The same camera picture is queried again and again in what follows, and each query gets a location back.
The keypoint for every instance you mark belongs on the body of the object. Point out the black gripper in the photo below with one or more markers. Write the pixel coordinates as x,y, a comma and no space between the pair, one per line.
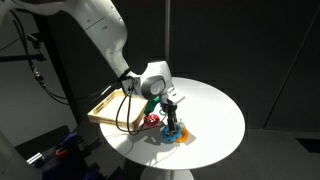
169,107

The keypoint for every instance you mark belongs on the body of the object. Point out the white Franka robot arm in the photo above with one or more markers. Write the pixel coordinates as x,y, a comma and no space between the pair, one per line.
100,23

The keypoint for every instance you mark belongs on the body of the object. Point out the wooden tray box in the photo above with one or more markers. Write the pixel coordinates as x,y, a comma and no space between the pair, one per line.
113,110

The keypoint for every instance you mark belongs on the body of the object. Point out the grey vertical pole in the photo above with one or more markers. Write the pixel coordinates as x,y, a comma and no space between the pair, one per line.
167,30

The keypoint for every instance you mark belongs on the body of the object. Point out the black perforated breadboard plate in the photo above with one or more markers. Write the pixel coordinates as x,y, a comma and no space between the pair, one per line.
40,143

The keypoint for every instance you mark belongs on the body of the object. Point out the aluminium extrusion bar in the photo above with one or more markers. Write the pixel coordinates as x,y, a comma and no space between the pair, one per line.
35,158

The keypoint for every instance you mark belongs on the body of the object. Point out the white table pedestal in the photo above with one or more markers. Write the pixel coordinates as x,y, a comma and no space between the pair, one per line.
166,175

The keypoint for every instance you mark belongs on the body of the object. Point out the black camera stand post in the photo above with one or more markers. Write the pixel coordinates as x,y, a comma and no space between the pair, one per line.
58,70

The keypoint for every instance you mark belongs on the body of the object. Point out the small black stand camera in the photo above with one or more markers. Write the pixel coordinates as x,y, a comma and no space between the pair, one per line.
33,40

